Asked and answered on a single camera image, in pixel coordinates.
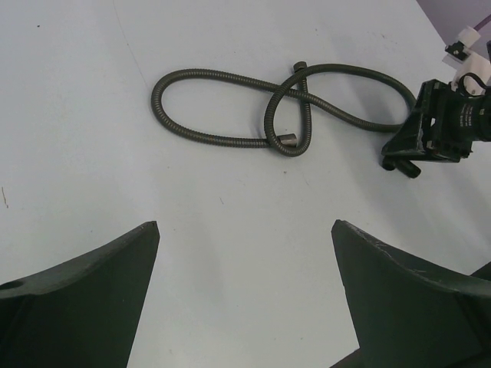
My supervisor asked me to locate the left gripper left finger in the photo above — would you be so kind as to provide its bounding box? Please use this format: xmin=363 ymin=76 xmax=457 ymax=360
xmin=1 ymin=222 xmax=160 ymax=367

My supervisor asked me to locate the black T-shaped connector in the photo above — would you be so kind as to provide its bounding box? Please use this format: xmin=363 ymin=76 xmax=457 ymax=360
xmin=381 ymin=156 xmax=421 ymax=179

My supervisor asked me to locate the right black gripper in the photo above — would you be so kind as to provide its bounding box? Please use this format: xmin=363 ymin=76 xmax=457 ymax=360
xmin=381 ymin=78 xmax=490 ymax=167

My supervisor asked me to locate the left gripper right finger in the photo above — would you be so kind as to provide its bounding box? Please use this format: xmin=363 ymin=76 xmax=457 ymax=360
xmin=331 ymin=220 xmax=490 ymax=367

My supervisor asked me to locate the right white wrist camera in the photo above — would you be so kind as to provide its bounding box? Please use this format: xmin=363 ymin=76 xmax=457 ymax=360
xmin=443 ymin=26 xmax=490 ymax=97

